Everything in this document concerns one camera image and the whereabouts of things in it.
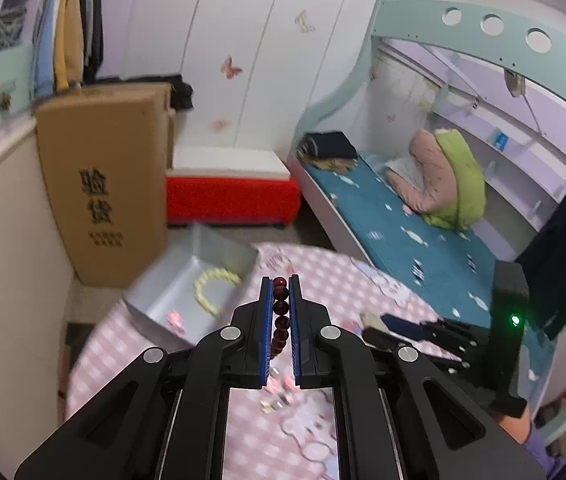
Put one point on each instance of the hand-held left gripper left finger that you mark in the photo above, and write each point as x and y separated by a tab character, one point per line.
264	330

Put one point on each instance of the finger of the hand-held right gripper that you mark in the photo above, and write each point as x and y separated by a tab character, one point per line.
403	322
378	335

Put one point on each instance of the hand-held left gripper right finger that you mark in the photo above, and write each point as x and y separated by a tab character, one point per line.
296	330

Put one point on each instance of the grey metal tin box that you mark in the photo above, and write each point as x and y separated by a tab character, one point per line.
173	285

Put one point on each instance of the person's right forearm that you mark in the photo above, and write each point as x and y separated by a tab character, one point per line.
518	432

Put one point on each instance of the pink checked tablecloth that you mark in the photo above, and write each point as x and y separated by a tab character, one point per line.
313	265

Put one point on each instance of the black hanging garment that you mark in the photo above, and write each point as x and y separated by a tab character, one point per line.
563	250

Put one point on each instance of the blue printed mattress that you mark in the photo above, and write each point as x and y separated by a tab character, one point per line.
388	230

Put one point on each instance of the green blanket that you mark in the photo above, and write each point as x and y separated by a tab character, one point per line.
463	180

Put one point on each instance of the red and white bench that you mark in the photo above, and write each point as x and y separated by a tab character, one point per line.
228	200

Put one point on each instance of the white pillow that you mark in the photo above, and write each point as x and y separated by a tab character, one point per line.
405	167

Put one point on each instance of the small blue box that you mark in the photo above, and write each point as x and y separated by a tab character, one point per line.
500	140

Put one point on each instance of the pink pillow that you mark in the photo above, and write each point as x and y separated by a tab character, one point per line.
428	160

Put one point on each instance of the dark folded clothes pile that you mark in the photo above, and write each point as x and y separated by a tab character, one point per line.
330	145

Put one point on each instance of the pale pink butterfly sticker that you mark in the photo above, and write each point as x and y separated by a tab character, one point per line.
219	124

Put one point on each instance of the grey bed lamp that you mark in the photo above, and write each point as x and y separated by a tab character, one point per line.
514	83

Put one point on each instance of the large cardboard box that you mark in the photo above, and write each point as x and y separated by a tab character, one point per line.
108	160

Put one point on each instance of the black clothes heap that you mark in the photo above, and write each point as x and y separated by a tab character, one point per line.
180	92

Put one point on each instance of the cream low cabinet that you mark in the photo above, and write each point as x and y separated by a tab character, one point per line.
13	260

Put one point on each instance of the white wardrobe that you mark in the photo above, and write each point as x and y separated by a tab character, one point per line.
263	60

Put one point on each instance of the yellow butterfly sticker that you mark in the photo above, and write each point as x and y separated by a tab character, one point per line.
304	21

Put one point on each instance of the pine cone ornament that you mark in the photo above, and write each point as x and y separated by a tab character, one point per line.
5	102

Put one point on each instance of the dark hanging clothes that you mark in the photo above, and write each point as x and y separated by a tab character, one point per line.
94	25

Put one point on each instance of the light blue hanging shirt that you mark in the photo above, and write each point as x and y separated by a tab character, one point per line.
45	50

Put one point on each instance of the teal bunk bed frame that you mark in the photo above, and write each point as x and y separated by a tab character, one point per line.
413	20

